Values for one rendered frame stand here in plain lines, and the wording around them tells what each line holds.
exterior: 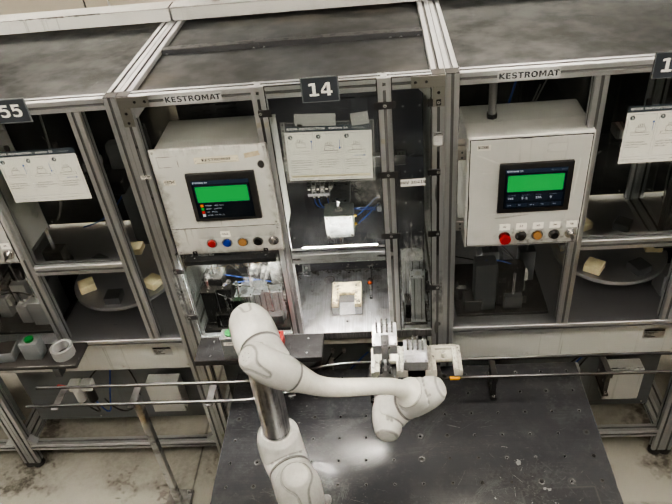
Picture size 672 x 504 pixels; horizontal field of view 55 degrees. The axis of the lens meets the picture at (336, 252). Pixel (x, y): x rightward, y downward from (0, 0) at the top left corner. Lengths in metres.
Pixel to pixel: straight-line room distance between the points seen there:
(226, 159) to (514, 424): 1.53
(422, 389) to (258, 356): 0.60
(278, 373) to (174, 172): 0.87
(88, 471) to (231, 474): 1.29
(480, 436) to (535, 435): 0.21
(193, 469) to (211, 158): 1.85
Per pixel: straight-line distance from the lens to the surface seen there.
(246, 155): 2.28
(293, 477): 2.29
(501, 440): 2.70
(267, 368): 1.87
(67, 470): 3.87
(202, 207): 2.41
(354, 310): 2.86
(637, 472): 3.58
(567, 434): 2.76
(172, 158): 2.35
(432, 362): 2.67
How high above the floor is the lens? 2.84
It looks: 37 degrees down
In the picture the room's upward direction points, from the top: 6 degrees counter-clockwise
